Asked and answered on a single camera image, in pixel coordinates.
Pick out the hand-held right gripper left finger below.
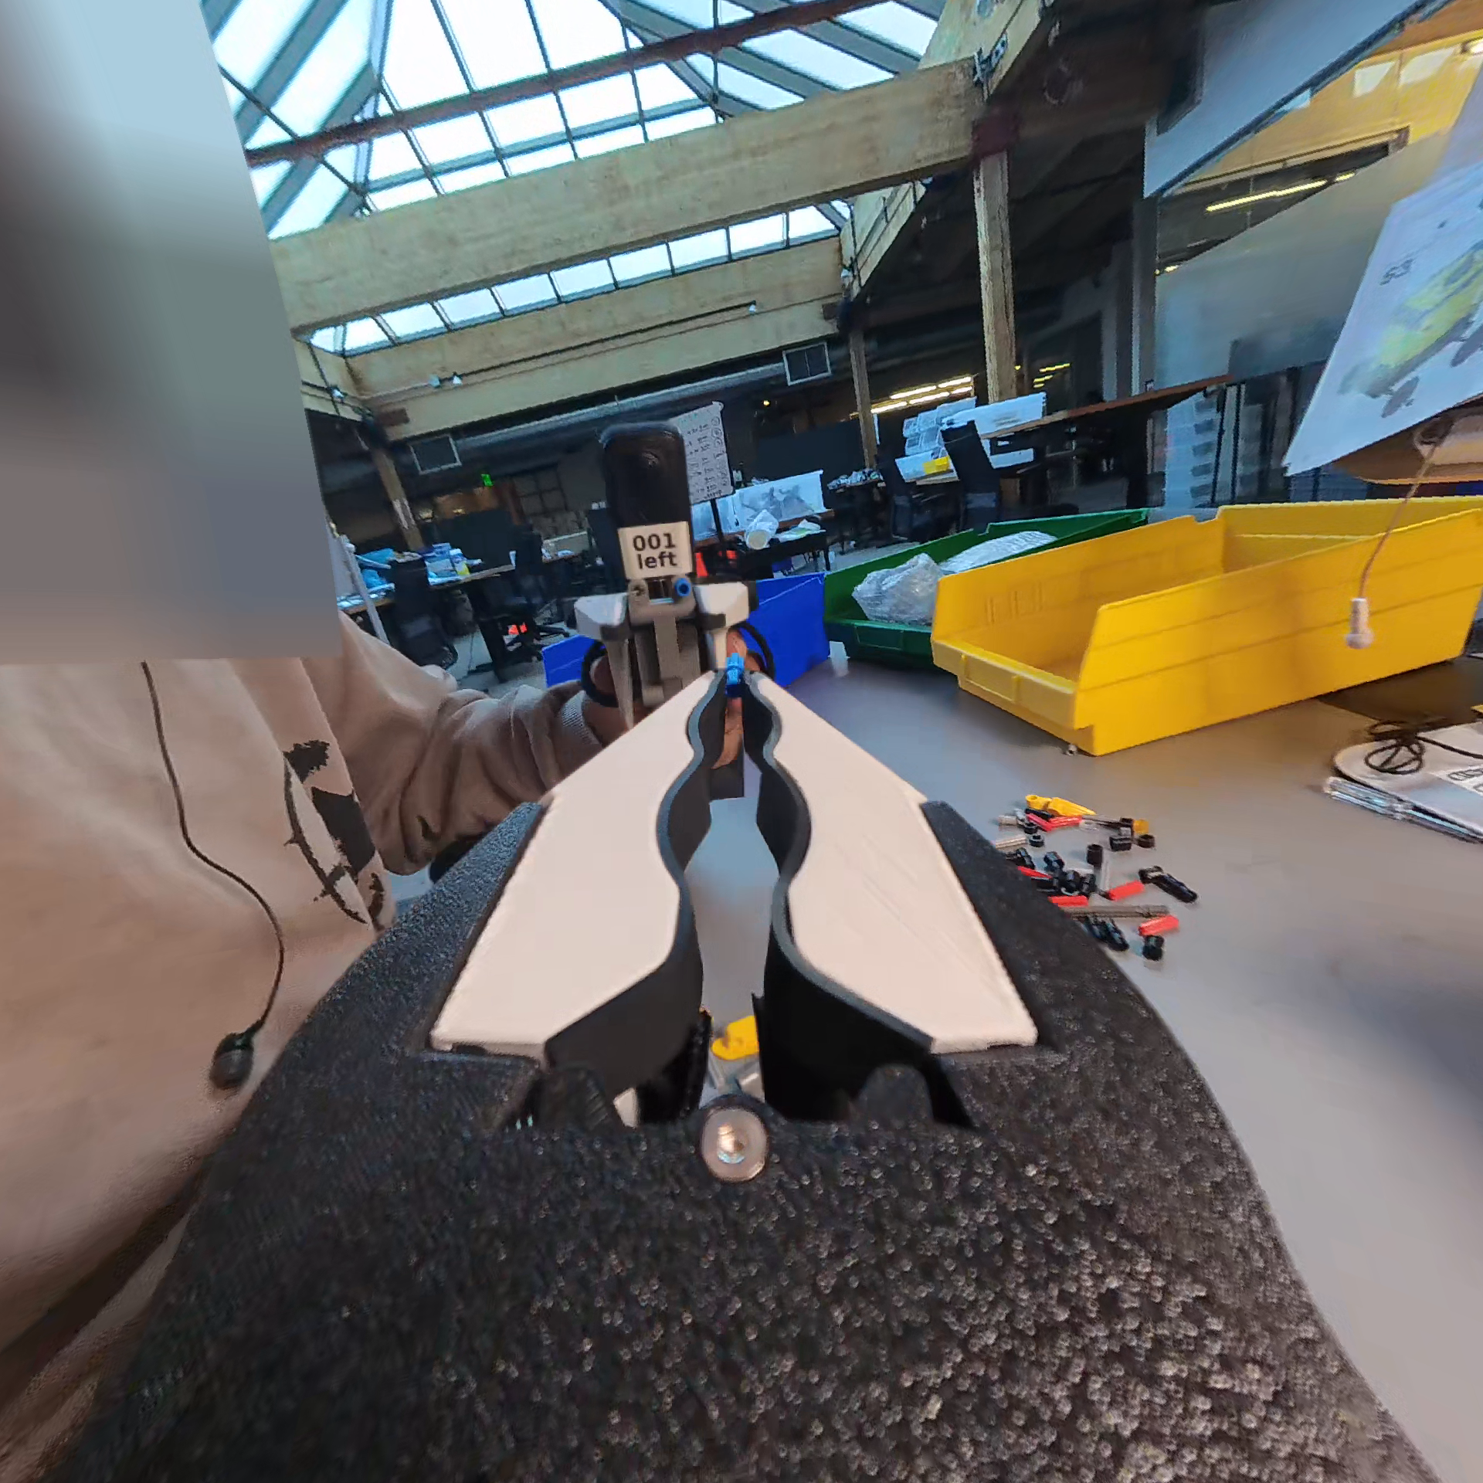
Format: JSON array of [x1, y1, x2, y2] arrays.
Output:
[[434, 672, 725, 1063]]

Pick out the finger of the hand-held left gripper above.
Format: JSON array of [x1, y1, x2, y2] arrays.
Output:
[[575, 592, 640, 697], [691, 580, 756, 663]]

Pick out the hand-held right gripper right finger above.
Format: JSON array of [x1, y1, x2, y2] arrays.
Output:
[[742, 677, 1038, 1057]]

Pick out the grey brick assembly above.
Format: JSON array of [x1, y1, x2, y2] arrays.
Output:
[[631, 592, 748, 711]]

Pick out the instruction booklet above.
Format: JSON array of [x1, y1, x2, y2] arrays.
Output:
[[1287, 129, 1483, 478]]

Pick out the grey desk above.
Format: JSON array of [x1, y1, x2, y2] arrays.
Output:
[[383, 662, 1483, 1483]]

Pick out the white paper sign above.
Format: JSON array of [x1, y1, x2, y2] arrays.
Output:
[[672, 407, 734, 506]]

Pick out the blue plastic bin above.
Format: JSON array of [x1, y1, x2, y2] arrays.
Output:
[[546, 574, 831, 691]]

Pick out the green plastic bin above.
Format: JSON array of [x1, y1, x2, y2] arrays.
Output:
[[824, 510, 1150, 674]]

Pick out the black office chair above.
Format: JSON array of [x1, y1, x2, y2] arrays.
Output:
[[383, 552, 465, 674], [939, 418, 1003, 530]]

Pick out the scattered small building pieces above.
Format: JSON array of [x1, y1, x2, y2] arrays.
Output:
[[997, 796, 1201, 964]]

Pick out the clear plastic bag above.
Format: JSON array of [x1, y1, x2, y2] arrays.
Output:
[[853, 529, 1057, 628]]

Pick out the yellow plastic bin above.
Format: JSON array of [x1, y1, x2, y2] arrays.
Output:
[[932, 499, 1483, 757]]

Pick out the person's beige sweatshirt torso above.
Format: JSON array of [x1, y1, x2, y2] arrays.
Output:
[[0, 615, 558, 1392]]

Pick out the white instruction sheet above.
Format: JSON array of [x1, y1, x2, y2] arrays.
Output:
[[1326, 719, 1483, 841]]

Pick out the black microphone cable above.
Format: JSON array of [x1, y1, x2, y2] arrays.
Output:
[[144, 662, 288, 1091]]

